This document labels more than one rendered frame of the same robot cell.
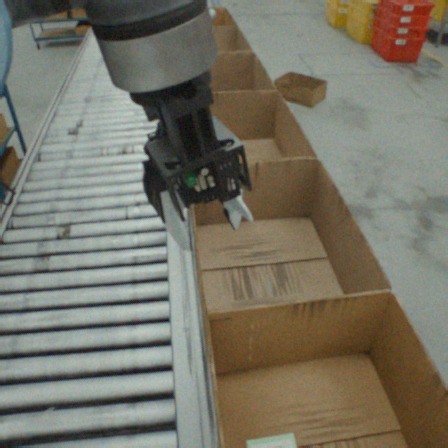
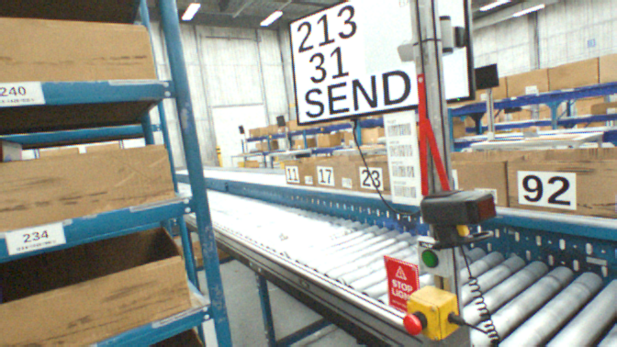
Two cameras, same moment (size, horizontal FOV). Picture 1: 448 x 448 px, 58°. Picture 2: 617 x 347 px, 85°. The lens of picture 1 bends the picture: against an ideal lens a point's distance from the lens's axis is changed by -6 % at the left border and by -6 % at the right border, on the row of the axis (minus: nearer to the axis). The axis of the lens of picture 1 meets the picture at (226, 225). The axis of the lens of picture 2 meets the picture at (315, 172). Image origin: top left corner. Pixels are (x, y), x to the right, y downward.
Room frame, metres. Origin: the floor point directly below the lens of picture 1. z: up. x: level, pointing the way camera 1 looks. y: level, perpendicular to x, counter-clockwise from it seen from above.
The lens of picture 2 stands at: (0.03, 1.15, 1.22)
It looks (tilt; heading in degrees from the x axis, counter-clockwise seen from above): 6 degrees down; 335
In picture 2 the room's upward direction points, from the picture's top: 7 degrees counter-clockwise
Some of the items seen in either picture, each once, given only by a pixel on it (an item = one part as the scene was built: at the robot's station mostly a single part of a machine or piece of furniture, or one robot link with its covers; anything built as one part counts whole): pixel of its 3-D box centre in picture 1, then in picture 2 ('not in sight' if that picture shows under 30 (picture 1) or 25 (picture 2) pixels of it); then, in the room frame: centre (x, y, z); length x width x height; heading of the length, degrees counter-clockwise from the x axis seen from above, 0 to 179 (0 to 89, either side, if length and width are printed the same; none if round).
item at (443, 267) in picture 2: not in sight; (433, 256); (0.53, 0.67, 0.95); 0.07 x 0.03 x 0.07; 8
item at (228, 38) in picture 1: (209, 58); (353, 172); (1.77, 0.07, 0.96); 0.39 x 0.29 x 0.17; 7
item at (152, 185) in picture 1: (166, 183); not in sight; (0.36, 0.06, 1.29); 0.05 x 0.02 x 0.09; 114
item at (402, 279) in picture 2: not in sight; (413, 290); (0.60, 0.67, 0.85); 0.16 x 0.01 x 0.13; 8
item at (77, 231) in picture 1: (85, 232); (405, 267); (0.94, 0.42, 0.72); 0.52 x 0.05 x 0.05; 98
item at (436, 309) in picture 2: not in sight; (446, 319); (0.49, 0.69, 0.84); 0.15 x 0.09 x 0.07; 8
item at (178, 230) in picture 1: (181, 230); not in sight; (0.34, 0.05, 1.24); 0.06 x 0.03 x 0.09; 25
